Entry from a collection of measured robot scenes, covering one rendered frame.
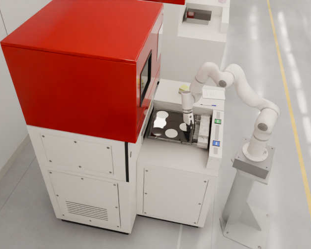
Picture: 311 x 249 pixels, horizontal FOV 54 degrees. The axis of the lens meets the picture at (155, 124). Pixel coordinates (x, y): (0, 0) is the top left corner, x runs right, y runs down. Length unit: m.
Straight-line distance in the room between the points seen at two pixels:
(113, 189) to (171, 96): 0.98
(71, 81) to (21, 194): 1.85
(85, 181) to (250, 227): 1.62
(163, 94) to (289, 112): 2.28
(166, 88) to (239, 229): 1.48
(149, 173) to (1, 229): 1.51
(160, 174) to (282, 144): 2.03
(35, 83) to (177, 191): 1.38
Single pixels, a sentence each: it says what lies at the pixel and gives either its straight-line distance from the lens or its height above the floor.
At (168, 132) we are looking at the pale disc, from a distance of 2.48.
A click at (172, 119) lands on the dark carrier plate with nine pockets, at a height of 0.90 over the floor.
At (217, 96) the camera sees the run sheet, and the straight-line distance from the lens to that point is 2.83.
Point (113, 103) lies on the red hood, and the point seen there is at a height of 1.53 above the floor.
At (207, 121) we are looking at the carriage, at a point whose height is 0.88.
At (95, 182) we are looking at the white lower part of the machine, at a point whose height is 0.74.
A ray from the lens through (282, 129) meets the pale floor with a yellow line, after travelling 4.25.
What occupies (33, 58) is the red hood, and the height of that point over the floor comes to 1.75.
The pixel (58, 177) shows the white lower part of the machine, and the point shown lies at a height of 0.72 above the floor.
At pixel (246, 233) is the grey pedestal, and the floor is 0.01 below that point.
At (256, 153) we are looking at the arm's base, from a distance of 2.37.
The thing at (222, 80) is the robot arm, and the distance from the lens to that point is 2.02.
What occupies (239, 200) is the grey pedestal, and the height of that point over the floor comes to 0.40.
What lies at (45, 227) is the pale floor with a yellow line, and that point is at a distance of 3.11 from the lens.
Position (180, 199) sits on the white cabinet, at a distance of 2.63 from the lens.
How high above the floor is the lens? 2.61
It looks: 42 degrees down
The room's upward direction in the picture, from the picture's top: 3 degrees clockwise
